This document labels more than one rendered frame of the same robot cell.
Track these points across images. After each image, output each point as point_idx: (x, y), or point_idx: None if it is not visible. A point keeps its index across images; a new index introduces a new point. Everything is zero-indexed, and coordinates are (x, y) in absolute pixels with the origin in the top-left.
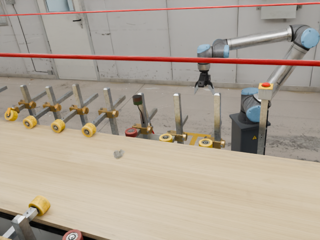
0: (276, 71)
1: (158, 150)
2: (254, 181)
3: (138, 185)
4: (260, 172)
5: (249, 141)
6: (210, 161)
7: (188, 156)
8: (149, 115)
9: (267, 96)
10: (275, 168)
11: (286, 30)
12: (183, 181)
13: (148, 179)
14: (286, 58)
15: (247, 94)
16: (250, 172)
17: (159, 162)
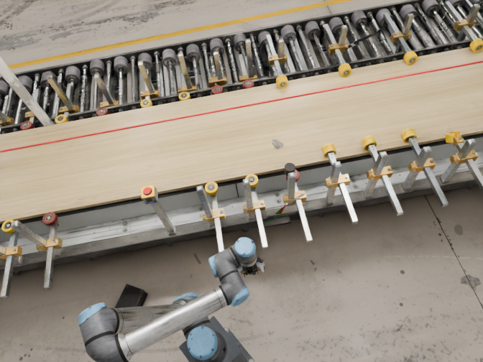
0: (151, 307)
1: (247, 162)
2: (160, 161)
3: (237, 126)
4: (157, 172)
5: None
6: (197, 167)
7: (217, 165)
8: (304, 221)
9: None
10: (147, 179)
11: (126, 335)
12: (209, 141)
13: (233, 133)
14: (134, 309)
15: (203, 326)
16: (164, 169)
17: (237, 151)
